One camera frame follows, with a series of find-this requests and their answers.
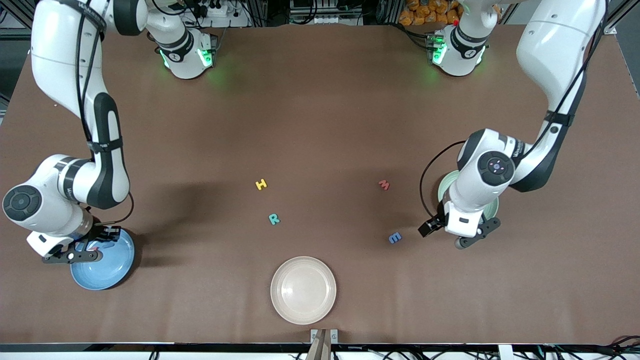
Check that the blue foam letter e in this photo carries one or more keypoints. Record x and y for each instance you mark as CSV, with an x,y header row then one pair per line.
x,y
394,238

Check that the red foam letter m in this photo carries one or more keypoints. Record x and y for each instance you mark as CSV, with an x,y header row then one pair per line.
x,y
384,185

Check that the teal foam letter R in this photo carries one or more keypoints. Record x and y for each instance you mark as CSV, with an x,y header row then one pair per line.
x,y
272,218

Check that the yellow foam letter H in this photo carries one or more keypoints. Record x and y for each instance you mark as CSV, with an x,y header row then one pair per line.
x,y
261,184

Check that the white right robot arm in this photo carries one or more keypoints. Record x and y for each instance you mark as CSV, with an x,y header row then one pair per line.
x,y
60,60

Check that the blue plate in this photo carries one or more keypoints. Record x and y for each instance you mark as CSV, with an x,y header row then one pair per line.
x,y
107,272

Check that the green plate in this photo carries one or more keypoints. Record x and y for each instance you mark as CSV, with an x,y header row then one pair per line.
x,y
444,187

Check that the beige plate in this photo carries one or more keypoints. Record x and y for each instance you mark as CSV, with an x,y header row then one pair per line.
x,y
303,290

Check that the brown table cover sheet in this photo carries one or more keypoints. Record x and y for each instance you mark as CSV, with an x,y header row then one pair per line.
x,y
320,100

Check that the orange objects pile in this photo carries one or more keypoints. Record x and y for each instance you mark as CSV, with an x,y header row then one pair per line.
x,y
420,12

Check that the white power strip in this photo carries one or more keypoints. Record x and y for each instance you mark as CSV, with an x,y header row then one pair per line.
x,y
225,21

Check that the metal camera pole bracket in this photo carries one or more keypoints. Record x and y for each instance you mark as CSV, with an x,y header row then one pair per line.
x,y
324,350

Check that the aluminium frame post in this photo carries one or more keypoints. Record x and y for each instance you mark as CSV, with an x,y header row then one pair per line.
x,y
612,30

